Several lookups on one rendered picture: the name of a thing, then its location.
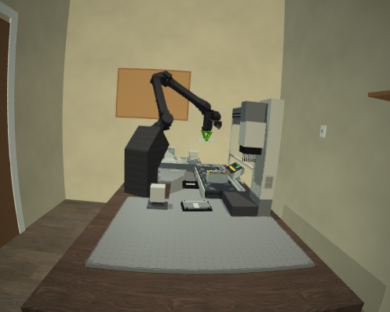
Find yellow tip rack with grey top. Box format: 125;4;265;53
206;170;228;183

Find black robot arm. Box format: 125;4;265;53
150;71;222;132

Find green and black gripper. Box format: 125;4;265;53
201;120;212;141

